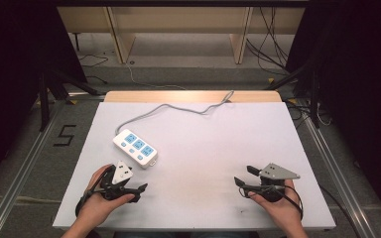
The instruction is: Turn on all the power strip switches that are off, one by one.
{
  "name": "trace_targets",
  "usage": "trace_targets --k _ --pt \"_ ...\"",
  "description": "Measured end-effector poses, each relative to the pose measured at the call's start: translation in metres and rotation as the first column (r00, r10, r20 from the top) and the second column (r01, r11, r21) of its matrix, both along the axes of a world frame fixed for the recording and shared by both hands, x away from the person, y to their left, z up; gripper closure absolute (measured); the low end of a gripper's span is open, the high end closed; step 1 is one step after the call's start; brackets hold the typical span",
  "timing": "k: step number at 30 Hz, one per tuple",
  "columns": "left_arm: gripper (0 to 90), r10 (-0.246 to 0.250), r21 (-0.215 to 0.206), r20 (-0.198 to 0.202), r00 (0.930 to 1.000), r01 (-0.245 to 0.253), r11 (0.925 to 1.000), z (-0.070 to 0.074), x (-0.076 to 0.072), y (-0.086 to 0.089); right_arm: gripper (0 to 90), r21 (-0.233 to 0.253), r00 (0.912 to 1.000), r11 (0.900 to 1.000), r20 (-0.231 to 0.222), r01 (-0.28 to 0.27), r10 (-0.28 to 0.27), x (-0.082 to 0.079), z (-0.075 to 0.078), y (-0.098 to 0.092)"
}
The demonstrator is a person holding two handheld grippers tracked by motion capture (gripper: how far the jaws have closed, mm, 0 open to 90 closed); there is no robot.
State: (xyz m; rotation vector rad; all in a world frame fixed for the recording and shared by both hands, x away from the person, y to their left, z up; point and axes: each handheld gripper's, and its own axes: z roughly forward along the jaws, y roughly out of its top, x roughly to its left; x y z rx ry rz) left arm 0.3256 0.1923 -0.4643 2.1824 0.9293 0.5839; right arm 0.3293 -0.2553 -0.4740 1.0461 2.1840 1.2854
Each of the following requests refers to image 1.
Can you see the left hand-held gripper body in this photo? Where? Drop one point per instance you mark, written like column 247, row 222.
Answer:
column 121, row 173

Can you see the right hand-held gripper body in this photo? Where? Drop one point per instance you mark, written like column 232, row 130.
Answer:
column 278, row 172

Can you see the person's right hand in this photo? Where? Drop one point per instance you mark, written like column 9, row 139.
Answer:
column 282, row 210

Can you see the person's left hand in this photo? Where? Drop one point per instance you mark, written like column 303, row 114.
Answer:
column 96, row 206

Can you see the white power strip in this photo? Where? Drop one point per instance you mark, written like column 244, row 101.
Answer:
column 135, row 148

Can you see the white table mat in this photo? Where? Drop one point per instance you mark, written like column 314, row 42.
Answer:
column 211, row 158

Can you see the black metal stand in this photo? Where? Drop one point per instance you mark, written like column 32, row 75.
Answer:
column 44, row 99
column 315, row 99

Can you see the black curtain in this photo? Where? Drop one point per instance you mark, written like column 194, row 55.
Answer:
column 10, row 82
column 360, row 82

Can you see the wooden shelf unit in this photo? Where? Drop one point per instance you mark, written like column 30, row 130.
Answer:
column 178, row 23

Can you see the aluminium floor rail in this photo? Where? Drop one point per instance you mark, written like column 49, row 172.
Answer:
column 20, row 175
column 337, row 172

